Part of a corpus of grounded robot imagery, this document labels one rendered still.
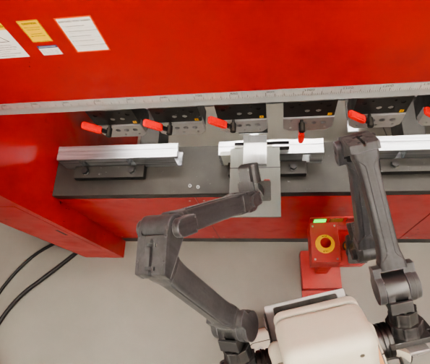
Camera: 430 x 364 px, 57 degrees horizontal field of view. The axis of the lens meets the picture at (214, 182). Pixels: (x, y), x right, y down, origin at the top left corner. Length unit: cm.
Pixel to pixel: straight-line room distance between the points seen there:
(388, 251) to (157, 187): 92
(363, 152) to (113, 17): 66
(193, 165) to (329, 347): 94
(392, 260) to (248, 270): 137
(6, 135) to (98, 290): 128
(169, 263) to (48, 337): 195
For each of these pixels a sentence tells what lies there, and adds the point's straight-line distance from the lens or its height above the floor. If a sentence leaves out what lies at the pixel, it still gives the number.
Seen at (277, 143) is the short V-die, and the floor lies 99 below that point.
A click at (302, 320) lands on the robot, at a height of 134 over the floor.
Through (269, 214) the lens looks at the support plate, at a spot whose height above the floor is 100.
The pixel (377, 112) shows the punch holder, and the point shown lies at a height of 126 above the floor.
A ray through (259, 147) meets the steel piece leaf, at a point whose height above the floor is 100.
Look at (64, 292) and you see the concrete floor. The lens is 266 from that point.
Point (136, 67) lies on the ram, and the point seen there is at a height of 153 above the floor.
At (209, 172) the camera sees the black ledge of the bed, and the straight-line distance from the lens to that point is 160.
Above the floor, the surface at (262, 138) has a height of 102.
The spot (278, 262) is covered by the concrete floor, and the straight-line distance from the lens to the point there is 237.
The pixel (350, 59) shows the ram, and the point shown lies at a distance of 104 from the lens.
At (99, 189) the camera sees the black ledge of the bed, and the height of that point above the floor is 87.
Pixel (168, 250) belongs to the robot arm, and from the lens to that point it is 79.
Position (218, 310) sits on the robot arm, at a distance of 97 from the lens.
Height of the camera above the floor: 233
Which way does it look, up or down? 67 degrees down
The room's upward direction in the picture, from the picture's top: 23 degrees counter-clockwise
